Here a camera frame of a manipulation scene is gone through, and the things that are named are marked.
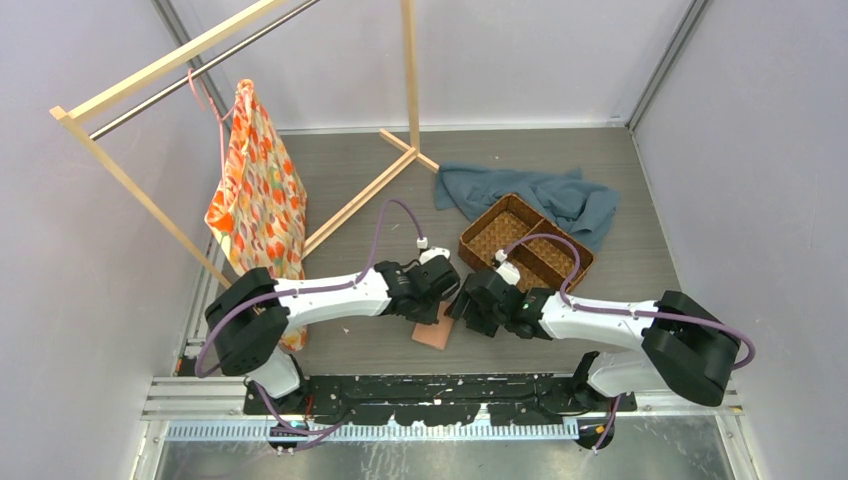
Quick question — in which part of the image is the woven wicker divided basket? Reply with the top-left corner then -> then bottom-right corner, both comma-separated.
458,194 -> 594,292

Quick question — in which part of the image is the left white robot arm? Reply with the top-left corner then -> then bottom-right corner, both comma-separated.
198,247 -> 460,414

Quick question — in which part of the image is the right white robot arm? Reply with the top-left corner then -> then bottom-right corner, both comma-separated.
446,265 -> 741,411

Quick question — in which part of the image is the blue-grey crumpled cloth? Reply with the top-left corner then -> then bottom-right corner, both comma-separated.
434,163 -> 620,252

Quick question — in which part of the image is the orange floral hanging garment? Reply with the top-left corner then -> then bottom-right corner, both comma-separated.
204,78 -> 310,352

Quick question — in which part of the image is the pink clothes hanger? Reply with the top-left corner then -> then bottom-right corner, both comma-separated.
186,68 -> 235,173

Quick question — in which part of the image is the wooden clothes rack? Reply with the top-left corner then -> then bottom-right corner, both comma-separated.
49,0 -> 440,293

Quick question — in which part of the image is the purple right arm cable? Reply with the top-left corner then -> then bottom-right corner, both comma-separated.
500,233 -> 757,452

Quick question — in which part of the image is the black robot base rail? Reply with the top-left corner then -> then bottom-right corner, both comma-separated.
272,373 -> 611,427

